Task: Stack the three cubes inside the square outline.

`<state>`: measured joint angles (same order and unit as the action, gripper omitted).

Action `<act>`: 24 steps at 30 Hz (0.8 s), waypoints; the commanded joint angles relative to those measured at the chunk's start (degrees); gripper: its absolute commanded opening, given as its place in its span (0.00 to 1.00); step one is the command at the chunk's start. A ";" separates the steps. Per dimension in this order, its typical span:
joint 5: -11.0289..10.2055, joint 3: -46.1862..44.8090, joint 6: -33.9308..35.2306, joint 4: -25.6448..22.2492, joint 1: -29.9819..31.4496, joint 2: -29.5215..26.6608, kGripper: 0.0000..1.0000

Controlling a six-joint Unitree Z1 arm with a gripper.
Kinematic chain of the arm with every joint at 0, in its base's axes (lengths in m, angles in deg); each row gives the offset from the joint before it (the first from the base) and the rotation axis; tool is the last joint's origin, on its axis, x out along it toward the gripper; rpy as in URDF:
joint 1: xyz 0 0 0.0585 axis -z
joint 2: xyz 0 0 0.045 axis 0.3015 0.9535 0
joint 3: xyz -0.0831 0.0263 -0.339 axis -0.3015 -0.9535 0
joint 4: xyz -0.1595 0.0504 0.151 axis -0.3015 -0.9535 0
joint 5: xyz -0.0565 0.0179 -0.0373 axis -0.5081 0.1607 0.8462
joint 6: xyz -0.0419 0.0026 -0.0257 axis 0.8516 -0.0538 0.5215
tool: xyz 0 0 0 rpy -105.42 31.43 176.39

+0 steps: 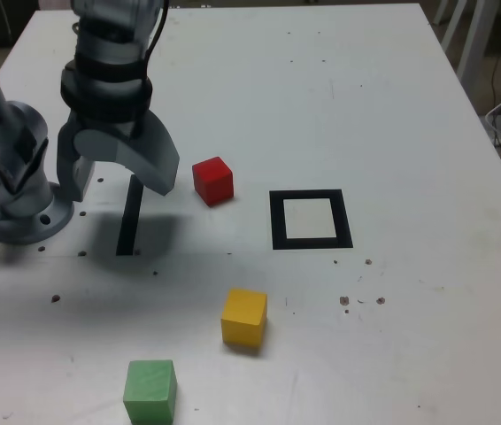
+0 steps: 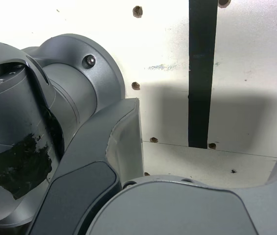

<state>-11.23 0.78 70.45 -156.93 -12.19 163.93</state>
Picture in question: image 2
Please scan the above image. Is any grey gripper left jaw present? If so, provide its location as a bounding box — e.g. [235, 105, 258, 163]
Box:
[28, 97, 145, 235]

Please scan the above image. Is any black tape strip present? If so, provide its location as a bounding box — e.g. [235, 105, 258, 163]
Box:
[187, 0, 218, 149]

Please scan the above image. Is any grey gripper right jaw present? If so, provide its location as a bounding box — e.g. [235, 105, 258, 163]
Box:
[86, 136, 277, 235]

